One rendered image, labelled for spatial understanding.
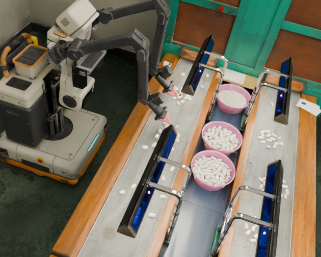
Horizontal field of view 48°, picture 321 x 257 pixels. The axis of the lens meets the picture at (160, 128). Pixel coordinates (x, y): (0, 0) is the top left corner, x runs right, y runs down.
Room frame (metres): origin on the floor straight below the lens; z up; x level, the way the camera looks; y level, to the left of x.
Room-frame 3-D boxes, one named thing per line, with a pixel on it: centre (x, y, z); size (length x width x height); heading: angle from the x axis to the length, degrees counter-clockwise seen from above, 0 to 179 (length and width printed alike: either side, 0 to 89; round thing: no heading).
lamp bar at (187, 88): (1.95, -0.17, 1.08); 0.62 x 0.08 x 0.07; 170
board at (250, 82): (2.28, -0.52, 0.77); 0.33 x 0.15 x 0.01; 80
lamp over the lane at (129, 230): (1.00, 0.00, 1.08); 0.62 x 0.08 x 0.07; 170
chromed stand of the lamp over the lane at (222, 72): (1.93, -0.25, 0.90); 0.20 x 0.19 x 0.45; 170
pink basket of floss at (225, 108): (2.07, -0.48, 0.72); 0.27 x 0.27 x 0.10
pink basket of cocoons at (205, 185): (1.36, -0.35, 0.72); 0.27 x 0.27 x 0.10
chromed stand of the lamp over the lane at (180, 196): (0.98, -0.08, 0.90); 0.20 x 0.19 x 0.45; 170
